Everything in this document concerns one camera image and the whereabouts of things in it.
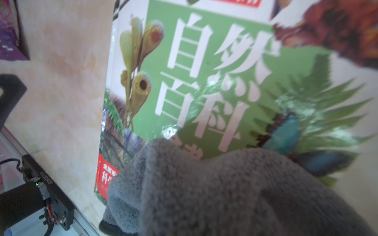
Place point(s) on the purple candy bag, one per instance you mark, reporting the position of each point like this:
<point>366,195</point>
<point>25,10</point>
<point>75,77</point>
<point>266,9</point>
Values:
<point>12,48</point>

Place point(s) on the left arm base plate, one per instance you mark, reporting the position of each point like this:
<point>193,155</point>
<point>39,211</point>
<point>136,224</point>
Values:
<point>60,207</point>

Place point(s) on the grey microfibre cloth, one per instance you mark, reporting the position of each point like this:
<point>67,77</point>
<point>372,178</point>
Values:
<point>248,192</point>

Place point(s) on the red green book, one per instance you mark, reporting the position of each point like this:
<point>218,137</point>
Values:
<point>296,77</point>

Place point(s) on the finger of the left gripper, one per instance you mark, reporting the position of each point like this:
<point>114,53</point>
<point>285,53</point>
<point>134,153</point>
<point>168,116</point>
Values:
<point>13,89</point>

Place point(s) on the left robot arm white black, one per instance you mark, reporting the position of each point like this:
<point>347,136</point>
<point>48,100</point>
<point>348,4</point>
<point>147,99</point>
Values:
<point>23,201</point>

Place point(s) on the aluminium front rail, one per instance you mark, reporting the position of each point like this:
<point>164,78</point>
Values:
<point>39,223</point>

